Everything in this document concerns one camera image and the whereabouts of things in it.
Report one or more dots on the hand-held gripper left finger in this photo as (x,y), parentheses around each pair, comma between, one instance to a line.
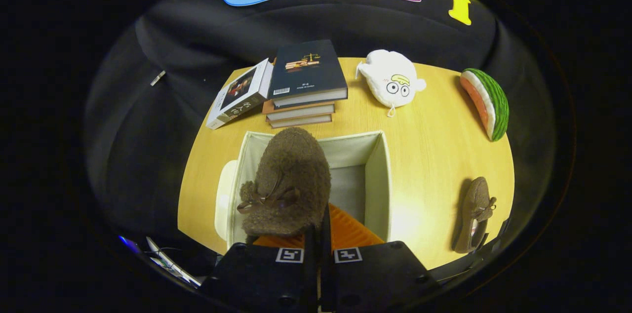
(310,263)

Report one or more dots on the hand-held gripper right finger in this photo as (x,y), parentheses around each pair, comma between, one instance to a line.
(326,254)

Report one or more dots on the brown fuzzy shoe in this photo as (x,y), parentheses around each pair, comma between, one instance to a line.
(291,170)
(474,199)

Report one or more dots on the grey fabric storage box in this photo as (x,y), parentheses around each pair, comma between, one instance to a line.
(353,152)

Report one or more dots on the thin pale book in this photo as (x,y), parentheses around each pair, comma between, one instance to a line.
(301,121)

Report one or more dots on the brown cover book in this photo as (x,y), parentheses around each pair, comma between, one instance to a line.
(301,111)

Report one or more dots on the white boxed book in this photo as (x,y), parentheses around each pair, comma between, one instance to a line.
(237,93)

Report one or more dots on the dark blue book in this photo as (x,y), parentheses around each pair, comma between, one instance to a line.
(306,68)

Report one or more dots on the white plush toy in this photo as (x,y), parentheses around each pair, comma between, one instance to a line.
(390,78)

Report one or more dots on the watermelon slice plush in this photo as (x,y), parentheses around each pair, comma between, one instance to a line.
(496,105)

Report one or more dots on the white clip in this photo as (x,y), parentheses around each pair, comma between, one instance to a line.
(158,78)

